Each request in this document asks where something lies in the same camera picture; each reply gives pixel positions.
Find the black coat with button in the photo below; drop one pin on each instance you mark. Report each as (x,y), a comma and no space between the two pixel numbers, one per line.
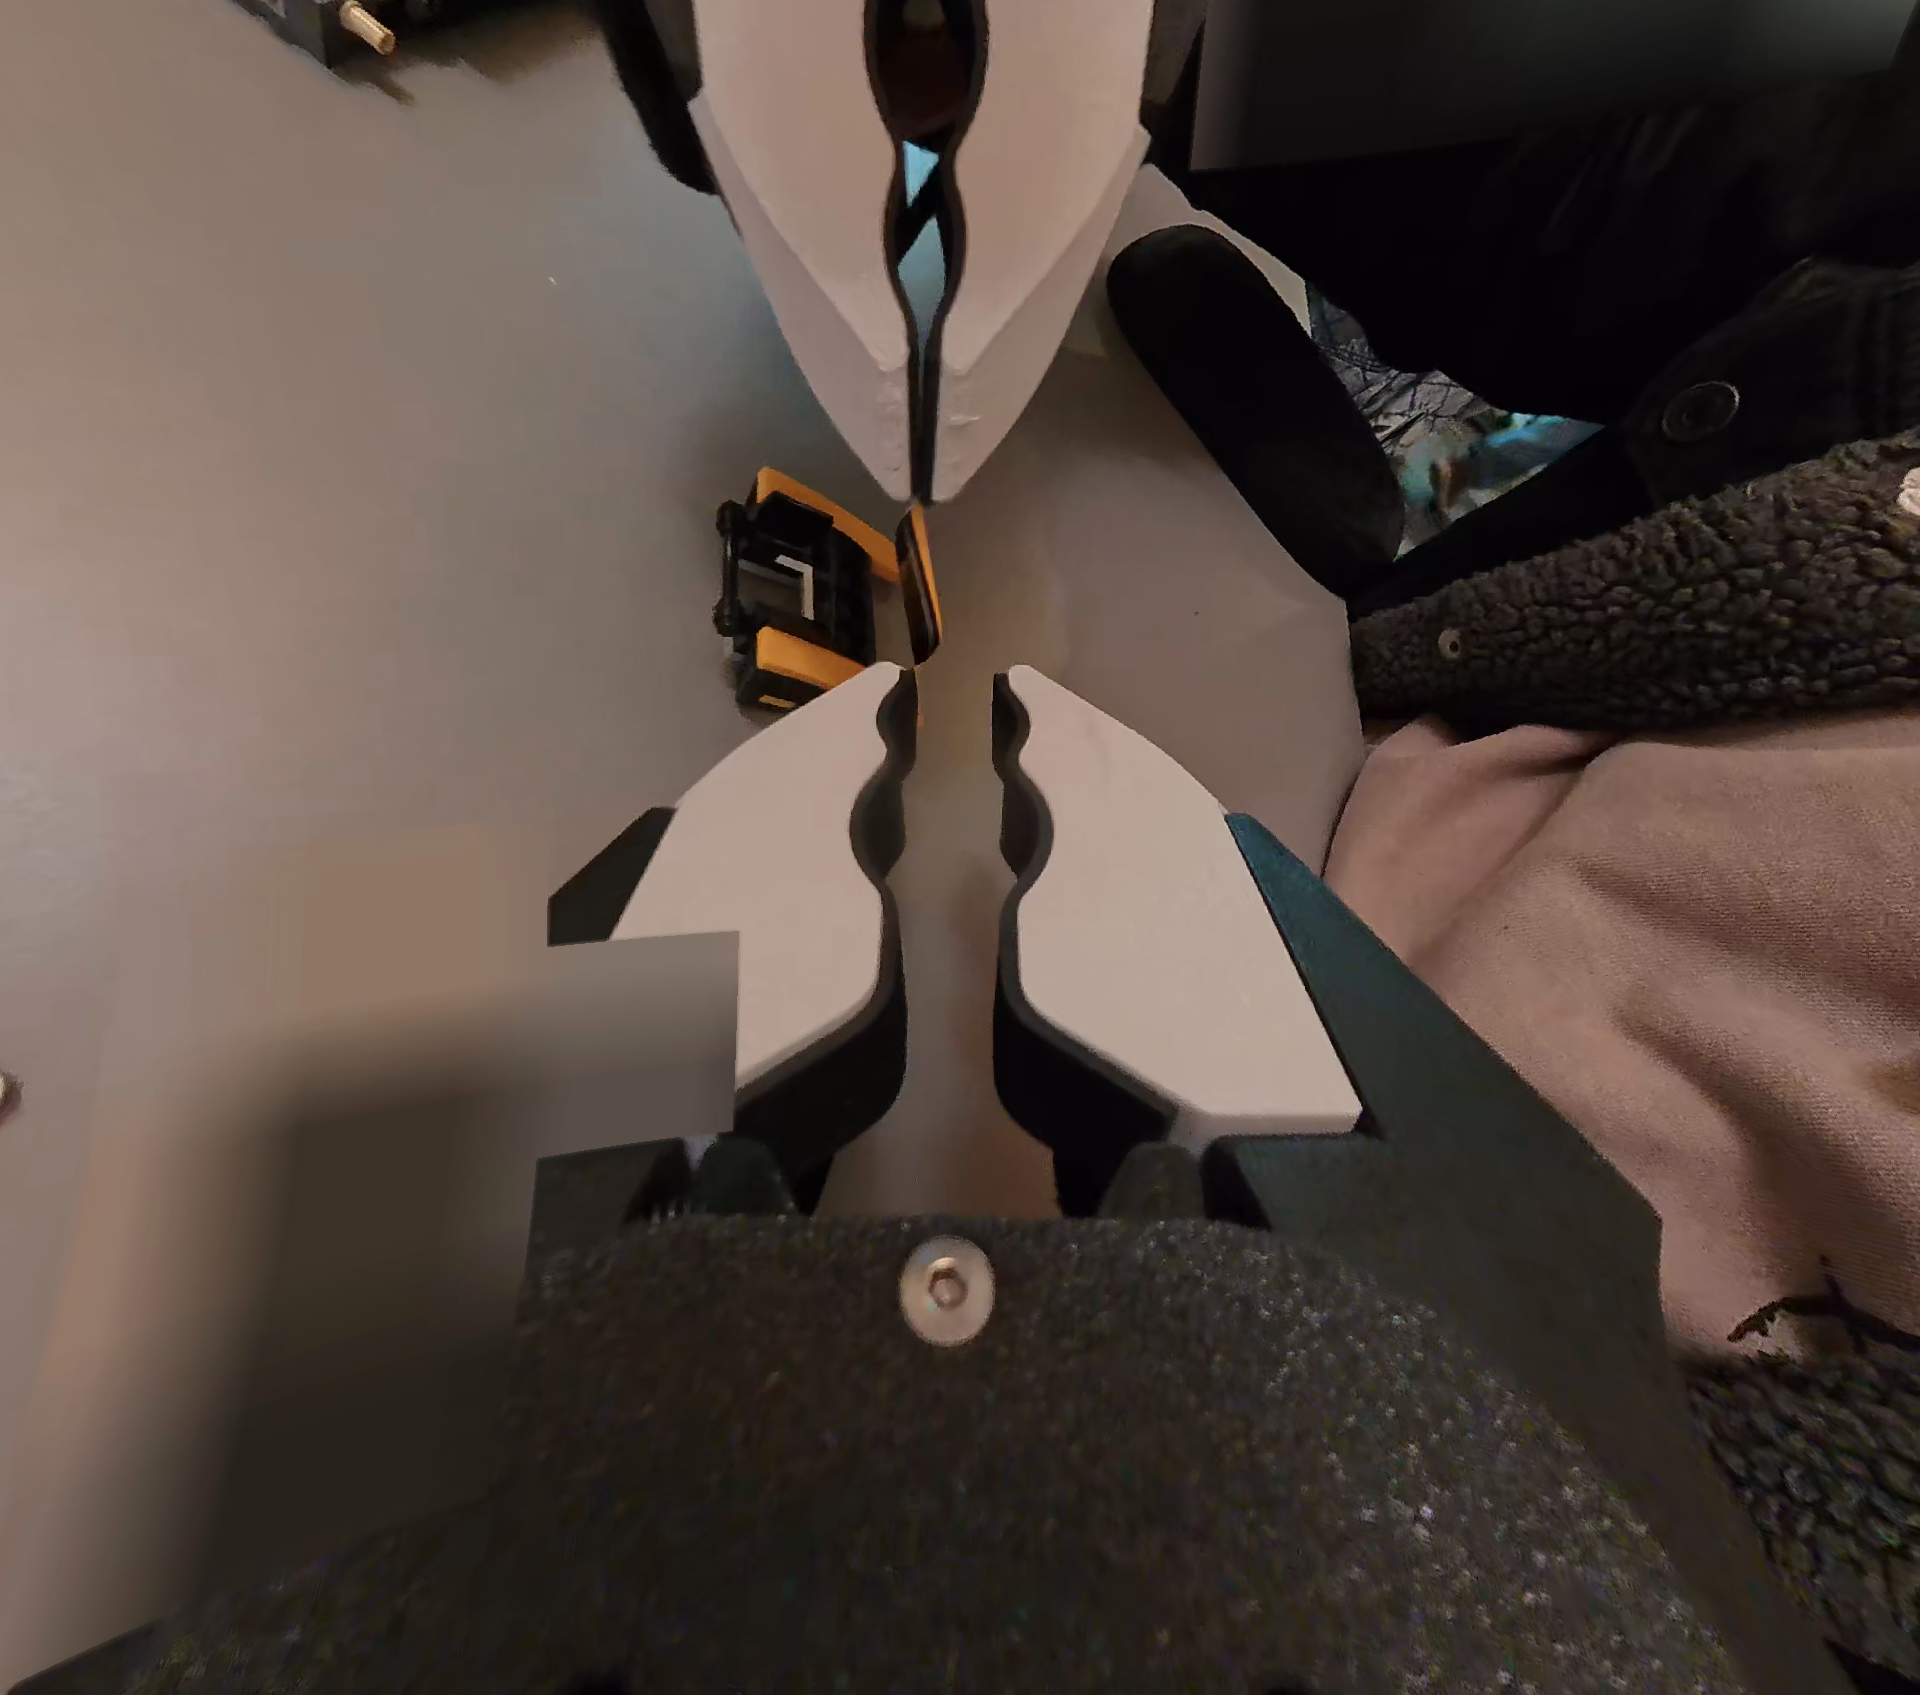
(1801,344)

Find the small orange black lego assembly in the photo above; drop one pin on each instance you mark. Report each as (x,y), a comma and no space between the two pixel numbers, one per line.
(781,592)

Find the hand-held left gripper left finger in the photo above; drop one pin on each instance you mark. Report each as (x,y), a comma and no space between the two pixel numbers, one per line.
(781,856)

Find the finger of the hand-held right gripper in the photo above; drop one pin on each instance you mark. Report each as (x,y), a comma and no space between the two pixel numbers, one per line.
(1065,1)
(781,1)

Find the blue printed cloth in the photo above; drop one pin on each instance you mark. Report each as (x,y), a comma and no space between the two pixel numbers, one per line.
(1441,434)

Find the beige sweatshirt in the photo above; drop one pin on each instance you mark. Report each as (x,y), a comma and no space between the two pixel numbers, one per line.
(1650,976)

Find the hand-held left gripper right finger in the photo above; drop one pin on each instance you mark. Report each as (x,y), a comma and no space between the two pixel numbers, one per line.
(1155,976)

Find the orange striped lego wedge piece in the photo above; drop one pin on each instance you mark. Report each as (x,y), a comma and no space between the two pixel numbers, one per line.
(923,592)

